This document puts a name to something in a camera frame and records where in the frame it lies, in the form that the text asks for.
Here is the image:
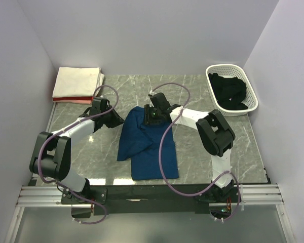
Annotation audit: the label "blue t-shirt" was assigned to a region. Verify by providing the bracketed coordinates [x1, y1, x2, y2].
[117, 106, 179, 181]

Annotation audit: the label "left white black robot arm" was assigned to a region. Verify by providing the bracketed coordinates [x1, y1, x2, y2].
[29, 98, 124, 204]

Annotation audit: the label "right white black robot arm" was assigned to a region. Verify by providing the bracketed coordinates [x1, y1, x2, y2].
[144, 93, 236, 202]

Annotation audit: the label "folded pink t-shirt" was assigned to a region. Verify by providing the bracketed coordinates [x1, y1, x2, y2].
[53, 99, 92, 105]

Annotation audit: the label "folded red t-shirt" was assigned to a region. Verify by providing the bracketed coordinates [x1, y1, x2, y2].
[52, 96, 93, 100]

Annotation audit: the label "folded white t-shirt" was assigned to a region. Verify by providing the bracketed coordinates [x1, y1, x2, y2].
[52, 67, 104, 99]

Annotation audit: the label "black clothes in basket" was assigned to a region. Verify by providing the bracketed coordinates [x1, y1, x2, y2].
[208, 73, 248, 110]

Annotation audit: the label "white plastic laundry basket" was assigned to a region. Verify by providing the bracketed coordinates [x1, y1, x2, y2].
[205, 64, 258, 116]

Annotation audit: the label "black base beam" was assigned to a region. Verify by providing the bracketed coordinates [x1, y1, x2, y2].
[61, 183, 241, 219]

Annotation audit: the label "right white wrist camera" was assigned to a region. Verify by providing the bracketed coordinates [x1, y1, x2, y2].
[148, 90, 156, 98]

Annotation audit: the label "aluminium rail frame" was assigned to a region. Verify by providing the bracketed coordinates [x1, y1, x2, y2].
[5, 184, 296, 242]

